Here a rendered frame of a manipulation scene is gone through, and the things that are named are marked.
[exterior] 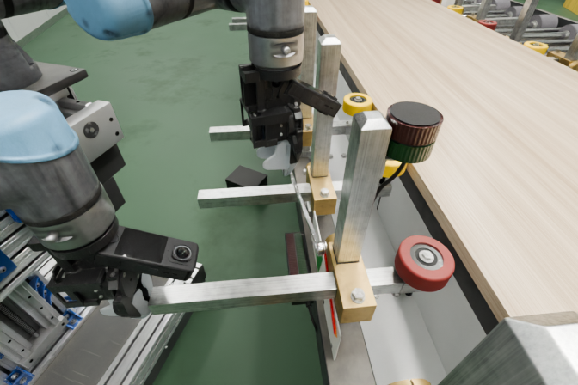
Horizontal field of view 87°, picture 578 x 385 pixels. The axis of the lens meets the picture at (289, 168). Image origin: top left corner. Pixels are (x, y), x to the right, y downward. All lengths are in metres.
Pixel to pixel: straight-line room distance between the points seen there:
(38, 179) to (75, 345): 1.06
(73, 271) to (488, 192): 0.67
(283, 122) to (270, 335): 1.07
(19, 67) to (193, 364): 1.10
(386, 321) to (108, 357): 0.89
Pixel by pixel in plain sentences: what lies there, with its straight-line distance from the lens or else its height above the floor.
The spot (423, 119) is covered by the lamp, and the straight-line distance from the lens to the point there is 0.36.
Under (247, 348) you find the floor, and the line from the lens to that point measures 1.39.
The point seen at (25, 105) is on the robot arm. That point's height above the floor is 1.18.
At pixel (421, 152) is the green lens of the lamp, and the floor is 1.10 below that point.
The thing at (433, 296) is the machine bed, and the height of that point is 0.70.
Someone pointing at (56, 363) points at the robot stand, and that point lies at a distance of 1.36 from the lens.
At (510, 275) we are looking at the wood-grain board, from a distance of 0.56.
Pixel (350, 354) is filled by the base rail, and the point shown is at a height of 0.70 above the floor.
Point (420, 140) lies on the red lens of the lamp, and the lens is 0.36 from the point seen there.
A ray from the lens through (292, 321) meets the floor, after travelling 1.42.
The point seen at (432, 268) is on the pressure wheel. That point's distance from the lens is 0.51.
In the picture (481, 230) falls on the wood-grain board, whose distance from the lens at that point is 0.60.
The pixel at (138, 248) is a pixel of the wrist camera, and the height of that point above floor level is 0.99.
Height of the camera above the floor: 1.30
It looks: 40 degrees down
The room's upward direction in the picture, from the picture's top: straight up
